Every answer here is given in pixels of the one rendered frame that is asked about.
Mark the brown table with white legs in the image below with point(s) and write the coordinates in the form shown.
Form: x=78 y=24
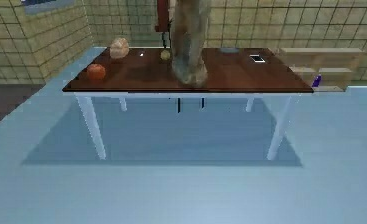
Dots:
x=151 y=75

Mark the small olive round ball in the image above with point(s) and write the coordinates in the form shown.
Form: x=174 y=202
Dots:
x=165 y=55

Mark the tall grey brown statue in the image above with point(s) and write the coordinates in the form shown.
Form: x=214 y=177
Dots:
x=189 y=43

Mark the grey flat dish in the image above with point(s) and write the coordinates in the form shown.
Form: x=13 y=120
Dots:
x=229 y=50

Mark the pale tan bread loaf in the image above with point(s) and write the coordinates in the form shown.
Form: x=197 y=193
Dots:
x=119 y=48

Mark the red round tomato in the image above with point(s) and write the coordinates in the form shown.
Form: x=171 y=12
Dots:
x=96 y=72

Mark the purple bottle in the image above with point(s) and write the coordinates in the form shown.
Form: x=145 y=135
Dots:
x=316 y=81

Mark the pale wooden shelf unit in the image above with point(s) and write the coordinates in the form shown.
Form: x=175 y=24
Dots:
x=327 y=68

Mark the blue framed window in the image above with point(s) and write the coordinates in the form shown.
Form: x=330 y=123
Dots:
x=44 y=4

